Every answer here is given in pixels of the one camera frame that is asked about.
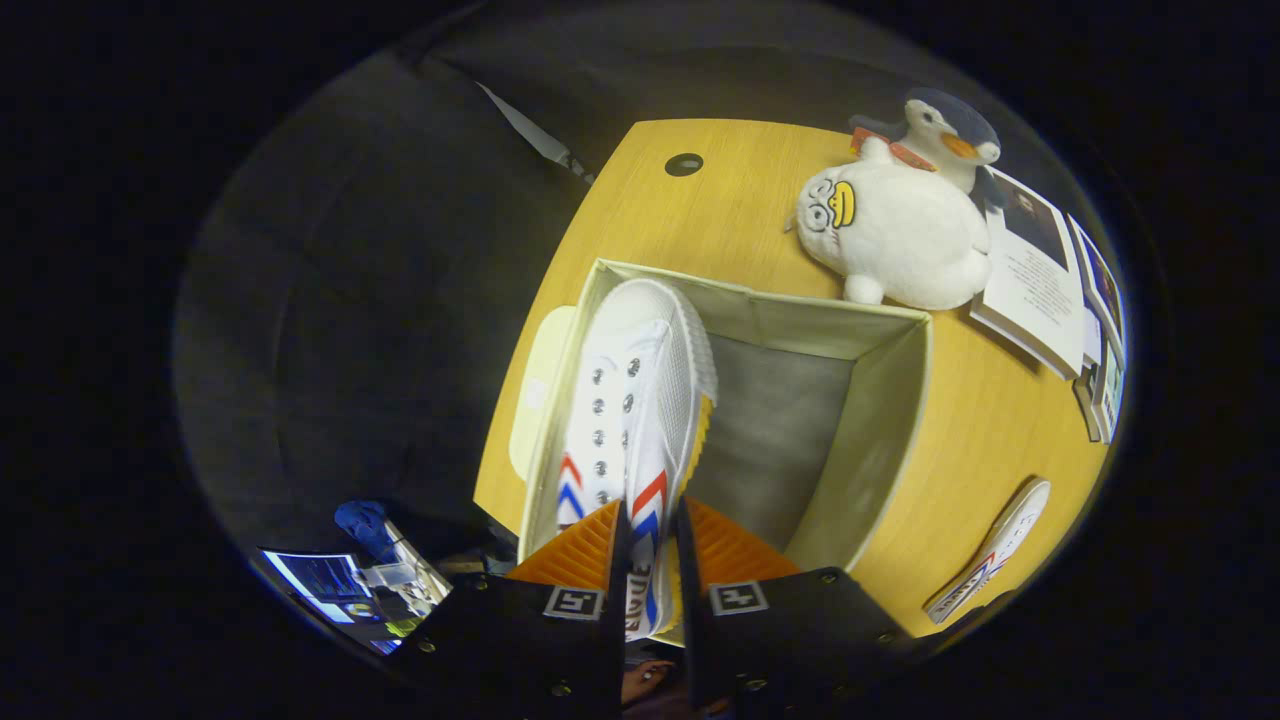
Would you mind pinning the dark hardcover book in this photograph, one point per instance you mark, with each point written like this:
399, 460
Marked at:
1085, 405

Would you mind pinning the white book with portrait cover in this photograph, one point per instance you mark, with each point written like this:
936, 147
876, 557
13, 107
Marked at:
1035, 280

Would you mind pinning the computer monitor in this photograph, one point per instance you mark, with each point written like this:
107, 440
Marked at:
320, 585

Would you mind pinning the beige fabric storage box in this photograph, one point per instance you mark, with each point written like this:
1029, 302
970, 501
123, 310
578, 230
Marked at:
770, 440

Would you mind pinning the white canvas shoe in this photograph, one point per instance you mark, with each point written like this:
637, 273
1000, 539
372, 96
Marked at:
1000, 545
660, 400

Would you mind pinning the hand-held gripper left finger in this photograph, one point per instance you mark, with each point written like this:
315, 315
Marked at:
520, 640

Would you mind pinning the plain white book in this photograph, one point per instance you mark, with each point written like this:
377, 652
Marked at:
1091, 335

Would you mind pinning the white duck plush toy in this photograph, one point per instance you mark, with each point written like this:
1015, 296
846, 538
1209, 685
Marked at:
900, 240

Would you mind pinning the penguin plush toy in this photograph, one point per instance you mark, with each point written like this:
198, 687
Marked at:
950, 125

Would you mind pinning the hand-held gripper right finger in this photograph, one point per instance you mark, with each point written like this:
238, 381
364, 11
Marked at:
790, 640

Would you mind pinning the blue cloth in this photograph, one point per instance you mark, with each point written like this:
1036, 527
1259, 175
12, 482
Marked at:
365, 525

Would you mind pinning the book with blue picture cover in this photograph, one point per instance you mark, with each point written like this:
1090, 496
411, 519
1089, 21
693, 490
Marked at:
1100, 280

